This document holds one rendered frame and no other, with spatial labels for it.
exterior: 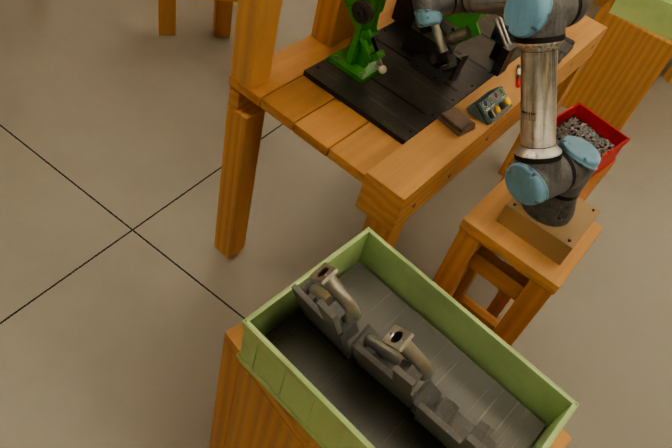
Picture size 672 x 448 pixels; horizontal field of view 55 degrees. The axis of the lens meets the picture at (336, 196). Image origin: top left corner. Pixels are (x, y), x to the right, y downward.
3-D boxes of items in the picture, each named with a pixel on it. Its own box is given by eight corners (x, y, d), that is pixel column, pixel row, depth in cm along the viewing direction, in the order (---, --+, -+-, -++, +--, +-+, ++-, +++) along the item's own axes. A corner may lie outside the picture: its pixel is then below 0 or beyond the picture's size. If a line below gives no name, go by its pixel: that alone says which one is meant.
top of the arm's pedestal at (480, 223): (597, 235, 195) (604, 227, 192) (553, 296, 176) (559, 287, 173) (509, 176, 206) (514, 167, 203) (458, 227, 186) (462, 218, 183)
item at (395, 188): (591, 56, 279) (608, 27, 268) (391, 234, 187) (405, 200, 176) (563, 40, 283) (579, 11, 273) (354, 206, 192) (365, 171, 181)
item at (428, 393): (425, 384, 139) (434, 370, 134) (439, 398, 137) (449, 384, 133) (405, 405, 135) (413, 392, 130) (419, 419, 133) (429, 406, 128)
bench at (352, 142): (520, 175, 333) (605, 31, 269) (339, 356, 242) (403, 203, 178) (414, 104, 355) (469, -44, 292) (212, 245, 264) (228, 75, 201)
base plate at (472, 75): (557, 30, 262) (559, 25, 260) (404, 146, 195) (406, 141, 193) (472, -18, 275) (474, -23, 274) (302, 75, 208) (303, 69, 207)
